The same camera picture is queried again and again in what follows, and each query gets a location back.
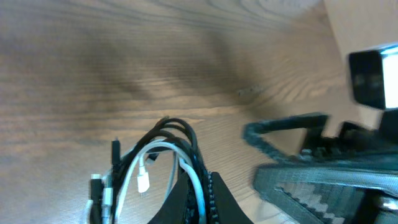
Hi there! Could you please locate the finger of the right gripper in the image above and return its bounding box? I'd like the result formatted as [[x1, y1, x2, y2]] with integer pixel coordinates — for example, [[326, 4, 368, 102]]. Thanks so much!
[[253, 164, 397, 224], [242, 113, 329, 162]]

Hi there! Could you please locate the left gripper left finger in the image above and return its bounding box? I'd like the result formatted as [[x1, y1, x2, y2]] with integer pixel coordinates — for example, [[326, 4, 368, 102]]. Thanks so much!
[[148, 172, 190, 224]]

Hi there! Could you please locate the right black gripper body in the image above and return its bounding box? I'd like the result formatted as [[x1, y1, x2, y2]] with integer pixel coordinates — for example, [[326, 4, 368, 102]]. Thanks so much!
[[300, 109, 397, 170]]

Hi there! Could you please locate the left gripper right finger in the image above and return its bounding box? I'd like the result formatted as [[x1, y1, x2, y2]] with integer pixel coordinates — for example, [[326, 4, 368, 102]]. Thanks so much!
[[208, 172, 253, 224]]

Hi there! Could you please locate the white usb cable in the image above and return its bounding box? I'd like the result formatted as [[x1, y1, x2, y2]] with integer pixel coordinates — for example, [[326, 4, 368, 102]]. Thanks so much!
[[82, 138, 208, 224]]

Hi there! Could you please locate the black usb cable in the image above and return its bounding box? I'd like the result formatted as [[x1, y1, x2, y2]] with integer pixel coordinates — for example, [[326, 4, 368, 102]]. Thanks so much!
[[89, 115, 218, 224]]

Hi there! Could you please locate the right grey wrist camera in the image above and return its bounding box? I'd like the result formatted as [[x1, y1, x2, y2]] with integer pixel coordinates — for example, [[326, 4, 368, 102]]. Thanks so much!
[[348, 44, 397, 110]]

